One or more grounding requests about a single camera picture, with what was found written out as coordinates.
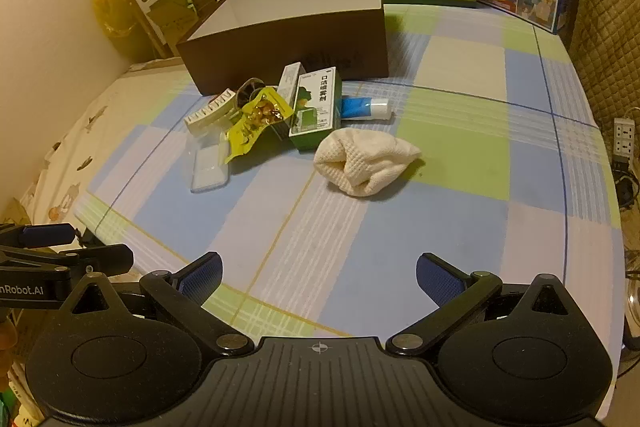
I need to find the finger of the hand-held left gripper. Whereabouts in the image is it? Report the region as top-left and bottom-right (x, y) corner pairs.
(0, 244), (135, 281)
(0, 222), (82, 253)

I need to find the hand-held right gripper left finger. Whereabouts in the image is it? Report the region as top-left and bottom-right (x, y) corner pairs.
(59, 252), (256, 358)

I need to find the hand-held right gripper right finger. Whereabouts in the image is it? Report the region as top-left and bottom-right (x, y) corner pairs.
(385, 252), (585, 359)

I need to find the clear plastic box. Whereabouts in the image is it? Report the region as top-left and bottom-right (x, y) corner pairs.
(187, 132), (232, 194)

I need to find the white waffle towel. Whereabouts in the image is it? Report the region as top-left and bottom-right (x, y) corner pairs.
(314, 127), (423, 196)

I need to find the yellow snack packet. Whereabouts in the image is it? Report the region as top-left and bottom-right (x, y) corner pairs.
(223, 88), (293, 165)

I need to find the white slotted vial box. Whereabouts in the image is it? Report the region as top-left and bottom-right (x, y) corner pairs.
(184, 88), (238, 135)

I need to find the blue hand cream tube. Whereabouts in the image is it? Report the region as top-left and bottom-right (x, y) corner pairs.
(340, 97), (393, 120)

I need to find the clear container with dark coil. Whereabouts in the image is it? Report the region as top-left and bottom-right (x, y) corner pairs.
(235, 78), (268, 108)

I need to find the green medicine box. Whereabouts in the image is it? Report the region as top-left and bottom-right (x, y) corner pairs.
(288, 67), (344, 152)

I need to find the white slim medicine box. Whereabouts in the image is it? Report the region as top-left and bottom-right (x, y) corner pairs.
(276, 63), (307, 108)

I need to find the white power strip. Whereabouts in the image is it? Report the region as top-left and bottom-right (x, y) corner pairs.
(612, 117), (637, 158)

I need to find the cardboard box with white cutout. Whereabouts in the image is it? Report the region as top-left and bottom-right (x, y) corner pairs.
(131, 0), (201, 58)

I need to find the quilted beige chair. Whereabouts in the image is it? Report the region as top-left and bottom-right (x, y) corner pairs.
(557, 0), (640, 128)

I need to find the black power cable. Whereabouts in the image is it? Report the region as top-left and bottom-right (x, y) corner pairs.
(614, 159), (640, 210)

